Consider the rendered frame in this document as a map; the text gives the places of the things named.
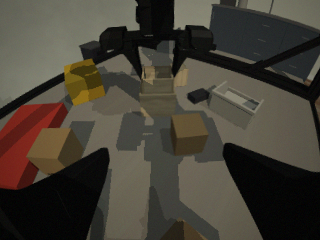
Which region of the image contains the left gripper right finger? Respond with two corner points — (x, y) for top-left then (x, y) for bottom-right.
(223, 143), (320, 240)

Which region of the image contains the red flat rectangular block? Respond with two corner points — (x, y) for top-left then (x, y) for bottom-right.
(0, 103), (68, 189)

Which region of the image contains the yellow rectangular block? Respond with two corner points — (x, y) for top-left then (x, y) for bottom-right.
(64, 59), (105, 105)

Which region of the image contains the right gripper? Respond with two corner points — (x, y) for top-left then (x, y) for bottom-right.
(99, 0), (213, 80)

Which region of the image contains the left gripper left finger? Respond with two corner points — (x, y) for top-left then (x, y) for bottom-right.
(0, 148), (109, 240)

